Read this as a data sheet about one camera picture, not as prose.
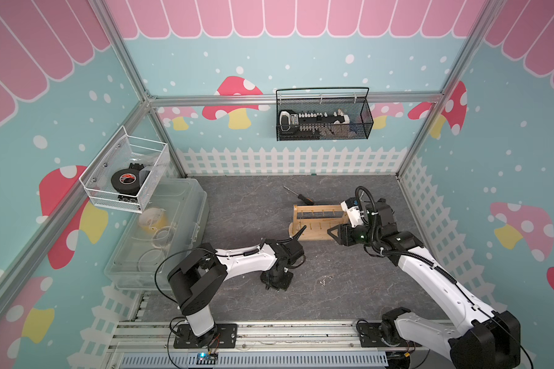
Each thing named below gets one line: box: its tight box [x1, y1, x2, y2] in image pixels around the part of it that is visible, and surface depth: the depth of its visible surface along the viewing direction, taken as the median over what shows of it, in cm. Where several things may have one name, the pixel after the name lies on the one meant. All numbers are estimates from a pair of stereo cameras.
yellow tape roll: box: [138, 207, 168, 233], surface depth 81 cm
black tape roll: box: [110, 168, 141, 194], surface depth 71 cm
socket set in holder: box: [279, 109, 351, 138], surface depth 90 cm
